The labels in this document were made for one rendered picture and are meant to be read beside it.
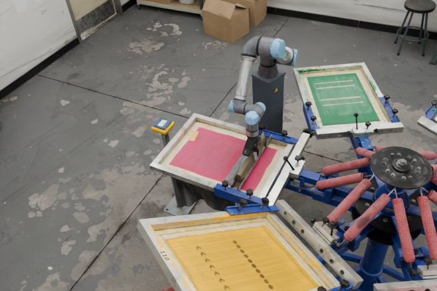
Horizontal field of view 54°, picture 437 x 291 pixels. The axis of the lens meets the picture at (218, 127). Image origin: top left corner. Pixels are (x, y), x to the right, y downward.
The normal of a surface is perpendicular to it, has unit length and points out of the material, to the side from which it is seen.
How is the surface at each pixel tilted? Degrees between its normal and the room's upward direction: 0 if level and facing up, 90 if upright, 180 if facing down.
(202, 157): 0
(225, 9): 48
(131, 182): 0
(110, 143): 0
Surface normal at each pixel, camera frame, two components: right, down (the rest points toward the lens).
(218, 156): -0.07, -0.75
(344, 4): -0.46, 0.61
